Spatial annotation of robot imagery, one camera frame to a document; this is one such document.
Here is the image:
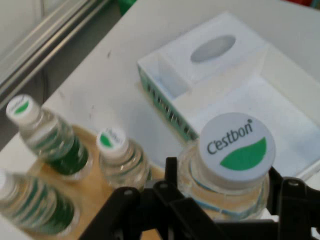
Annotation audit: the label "bamboo wooden tray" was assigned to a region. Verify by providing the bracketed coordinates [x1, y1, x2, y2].
[0, 123, 167, 240]

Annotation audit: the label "aluminium rail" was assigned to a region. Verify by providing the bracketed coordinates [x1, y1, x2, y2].
[0, 0, 119, 106]

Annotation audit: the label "clear water bottle green label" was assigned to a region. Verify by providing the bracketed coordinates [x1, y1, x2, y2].
[176, 113, 277, 221]
[95, 127, 152, 194]
[0, 167, 81, 237]
[5, 93, 94, 182]

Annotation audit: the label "white cardboard box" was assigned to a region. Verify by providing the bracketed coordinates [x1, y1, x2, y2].
[136, 10, 320, 181]

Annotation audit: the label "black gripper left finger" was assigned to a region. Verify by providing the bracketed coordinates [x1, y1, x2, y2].
[81, 156, 216, 240]

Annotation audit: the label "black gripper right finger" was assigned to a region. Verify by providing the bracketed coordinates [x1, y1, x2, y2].
[266, 166, 320, 240]

